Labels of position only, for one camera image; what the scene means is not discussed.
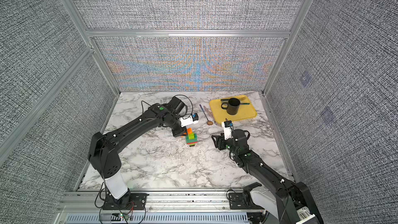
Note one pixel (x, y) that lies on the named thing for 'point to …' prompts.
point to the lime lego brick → (191, 136)
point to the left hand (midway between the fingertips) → (187, 129)
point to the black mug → (232, 106)
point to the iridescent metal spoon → (209, 122)
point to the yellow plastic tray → (219, 115)
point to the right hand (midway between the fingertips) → (216, 131)
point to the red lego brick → (192, 143)
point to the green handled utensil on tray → (227, 99)
